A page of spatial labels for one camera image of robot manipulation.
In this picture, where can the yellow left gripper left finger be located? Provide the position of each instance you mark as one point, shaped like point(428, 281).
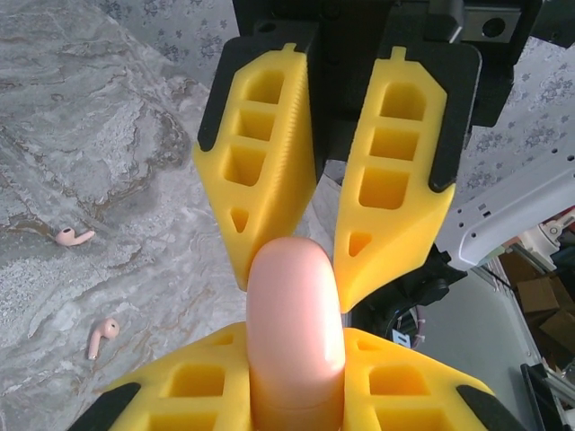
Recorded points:
point(148, 404)

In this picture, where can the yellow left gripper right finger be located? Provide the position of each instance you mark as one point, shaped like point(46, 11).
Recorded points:
point(440, 404)

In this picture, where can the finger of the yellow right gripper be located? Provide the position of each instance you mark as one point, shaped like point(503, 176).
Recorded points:
point(287, 179)
point(422, 211)

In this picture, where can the pink earbud charging case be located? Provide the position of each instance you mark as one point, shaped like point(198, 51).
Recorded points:
point(294, 323)

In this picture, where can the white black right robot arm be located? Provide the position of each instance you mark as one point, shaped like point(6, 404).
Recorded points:
point(516, 215)

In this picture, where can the brown cardboard box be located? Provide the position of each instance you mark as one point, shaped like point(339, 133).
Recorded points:
point(559, 332)
point(539, 294)

